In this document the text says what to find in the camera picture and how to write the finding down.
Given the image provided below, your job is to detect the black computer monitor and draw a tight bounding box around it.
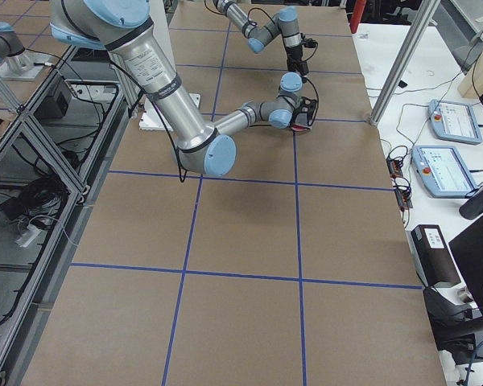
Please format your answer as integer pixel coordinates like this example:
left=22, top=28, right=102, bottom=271
left=449, top=215, right=483, bottom=310

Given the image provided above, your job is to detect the black water bottle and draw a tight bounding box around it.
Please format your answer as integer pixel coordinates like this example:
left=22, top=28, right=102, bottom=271
left=459, top=186, right=483, bottom=220

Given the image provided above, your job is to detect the black box with white label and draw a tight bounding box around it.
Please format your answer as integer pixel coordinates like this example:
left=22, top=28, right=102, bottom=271
left=410, top=224, right=461, bottom=288

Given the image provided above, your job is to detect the aluminium frame rack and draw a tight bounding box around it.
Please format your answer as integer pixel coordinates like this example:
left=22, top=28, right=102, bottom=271
left=0, top=48, right=132, bottom=385

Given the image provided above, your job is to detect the aluminium frame post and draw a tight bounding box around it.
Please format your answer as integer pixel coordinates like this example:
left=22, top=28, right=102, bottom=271
left=369, top=0, right=441, bottom=127

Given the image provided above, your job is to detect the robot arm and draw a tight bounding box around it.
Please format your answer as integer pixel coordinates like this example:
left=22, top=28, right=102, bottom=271
left=213, top=1, right=316, bottom=77
left=50, top=1, right=318, bottom=176

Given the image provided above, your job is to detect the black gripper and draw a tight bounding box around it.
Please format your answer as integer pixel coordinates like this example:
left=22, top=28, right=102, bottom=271
left=285, top=46, right=309, bottom=75
left=291, top=97, right=318, bottom=127

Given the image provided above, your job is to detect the far blue teach pendant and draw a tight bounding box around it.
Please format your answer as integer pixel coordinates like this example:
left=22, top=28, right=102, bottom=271
left=428, top=99, right=482, bottom=145

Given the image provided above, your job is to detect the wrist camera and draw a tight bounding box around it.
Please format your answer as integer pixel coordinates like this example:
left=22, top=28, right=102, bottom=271
left=301, top=37, right=318, bottom=49

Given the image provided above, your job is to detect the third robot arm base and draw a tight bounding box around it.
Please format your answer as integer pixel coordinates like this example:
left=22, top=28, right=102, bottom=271
left=0, top=22, right=50, bottom=81

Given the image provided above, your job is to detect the near blue teach pendant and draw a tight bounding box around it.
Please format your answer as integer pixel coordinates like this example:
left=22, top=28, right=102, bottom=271
left=411, top=146, right=477, bottom=199

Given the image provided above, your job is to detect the pink towel with grey back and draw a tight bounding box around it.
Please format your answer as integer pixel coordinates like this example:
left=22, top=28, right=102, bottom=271
left=291, top=125, right=311, bottom=133

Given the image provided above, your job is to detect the blue teach pendant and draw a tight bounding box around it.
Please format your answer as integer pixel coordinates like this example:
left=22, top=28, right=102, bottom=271
left=428, top=99, right=482, bottom=145
left=411, top=146, right=477, bottom=199

